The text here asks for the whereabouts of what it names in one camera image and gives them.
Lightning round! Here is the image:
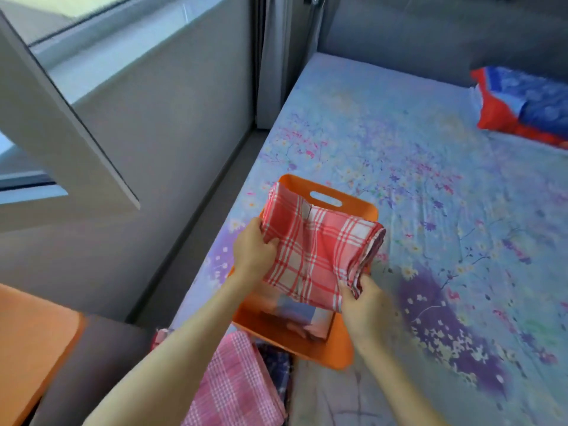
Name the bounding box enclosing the white framed window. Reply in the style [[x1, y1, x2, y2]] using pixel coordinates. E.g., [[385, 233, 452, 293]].
[[0, 0, 227, 233]]

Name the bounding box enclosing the pink gingham sheet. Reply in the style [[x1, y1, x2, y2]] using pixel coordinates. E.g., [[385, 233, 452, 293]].
[[151, 328, 289, 426]]

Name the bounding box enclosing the white bed sheet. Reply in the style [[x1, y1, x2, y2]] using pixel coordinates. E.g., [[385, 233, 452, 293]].
[[262, 292, 337, 343]]

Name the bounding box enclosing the person's left forearm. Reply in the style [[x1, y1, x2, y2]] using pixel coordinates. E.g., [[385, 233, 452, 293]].
[[84, 270, 263, 426]]

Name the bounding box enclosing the person's right forearm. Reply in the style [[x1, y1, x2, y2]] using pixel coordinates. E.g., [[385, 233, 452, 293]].
[[355, 333, 449, 426]]

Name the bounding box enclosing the orange plastic storage bin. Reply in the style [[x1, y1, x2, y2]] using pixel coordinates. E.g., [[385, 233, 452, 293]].
[[233, 173, 381, 370]]

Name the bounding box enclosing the person's right hand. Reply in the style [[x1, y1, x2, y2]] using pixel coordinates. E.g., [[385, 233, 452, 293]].
[[337, 273, 395, 350]]

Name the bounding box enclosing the blue floral patterned sheet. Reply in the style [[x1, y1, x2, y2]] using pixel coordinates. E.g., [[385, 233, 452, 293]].
[[169, 53, 568, 426]]

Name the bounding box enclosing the blue checked cloth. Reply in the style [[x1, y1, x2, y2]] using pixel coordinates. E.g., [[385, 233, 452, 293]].
[[257, 343, 294, 405]]

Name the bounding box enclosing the person's left hand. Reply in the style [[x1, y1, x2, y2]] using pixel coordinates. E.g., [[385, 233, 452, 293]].
[[231, 217, 282, 288]]

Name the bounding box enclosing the red white plaid cloth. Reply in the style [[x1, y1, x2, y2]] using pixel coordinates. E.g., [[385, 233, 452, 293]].
[[259, 182, 388, 313]]

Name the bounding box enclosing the red blue cloth item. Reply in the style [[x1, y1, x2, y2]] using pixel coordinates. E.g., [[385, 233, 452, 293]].
[[470, 65, 568, 151]]

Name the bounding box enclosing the grey padded headboard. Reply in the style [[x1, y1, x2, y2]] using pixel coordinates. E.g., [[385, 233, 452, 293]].
[[319, 0, 568, 89]]

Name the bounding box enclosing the grey curtain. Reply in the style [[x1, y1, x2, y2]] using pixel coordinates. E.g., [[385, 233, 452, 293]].
[[253, 0, 325, 131]]

